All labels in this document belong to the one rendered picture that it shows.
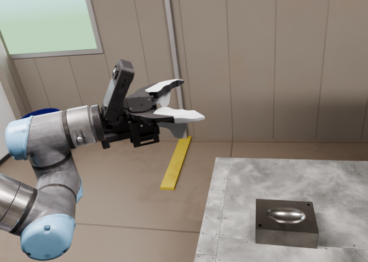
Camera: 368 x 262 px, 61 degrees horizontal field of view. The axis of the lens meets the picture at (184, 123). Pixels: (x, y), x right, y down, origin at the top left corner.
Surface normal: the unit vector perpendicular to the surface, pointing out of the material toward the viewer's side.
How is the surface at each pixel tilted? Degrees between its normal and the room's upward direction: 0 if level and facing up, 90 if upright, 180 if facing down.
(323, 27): 90
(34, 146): 89
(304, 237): 90
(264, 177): 0
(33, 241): 90
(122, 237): 0
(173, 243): 0
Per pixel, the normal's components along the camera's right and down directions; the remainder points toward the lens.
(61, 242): 0.22, 0.43
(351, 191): -0.11, -0.88
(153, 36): -0.19, 0.48
